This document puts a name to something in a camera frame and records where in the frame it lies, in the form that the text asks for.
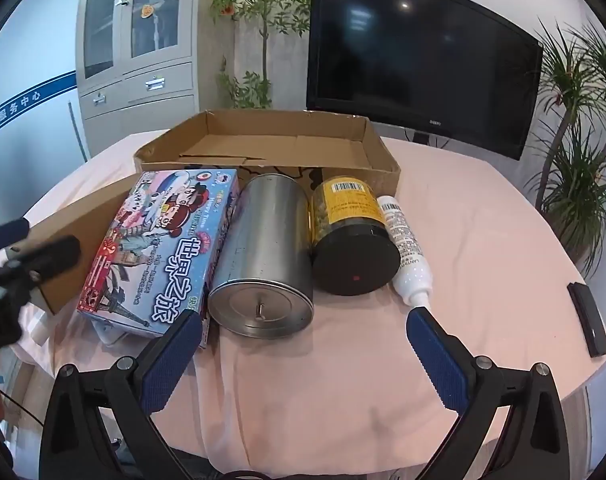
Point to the orange cabinet sticker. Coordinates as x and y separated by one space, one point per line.
148 10

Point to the yellow jar with black lid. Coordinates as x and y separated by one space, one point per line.
353 255

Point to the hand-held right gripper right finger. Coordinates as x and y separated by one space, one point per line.
438 365

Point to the flat cardboard sheet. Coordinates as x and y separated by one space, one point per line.
73 220

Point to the tall thin green potted tree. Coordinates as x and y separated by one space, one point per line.
265 15

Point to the spiky leaved potted plant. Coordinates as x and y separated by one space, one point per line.
578 175

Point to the brown cardboard box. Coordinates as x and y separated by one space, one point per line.
263 140

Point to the silver metal canister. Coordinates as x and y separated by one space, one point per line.
263 240

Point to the black flat screen television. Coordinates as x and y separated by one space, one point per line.
413 45

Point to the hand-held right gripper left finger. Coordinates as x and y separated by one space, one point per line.
173 360

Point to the cartoon printed board game box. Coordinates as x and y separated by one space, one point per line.
153 250

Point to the grey metal filing cabinet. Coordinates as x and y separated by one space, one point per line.
133 75

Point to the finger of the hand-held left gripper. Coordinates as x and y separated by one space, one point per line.
48 257

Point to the black remote control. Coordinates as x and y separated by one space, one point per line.
588 320

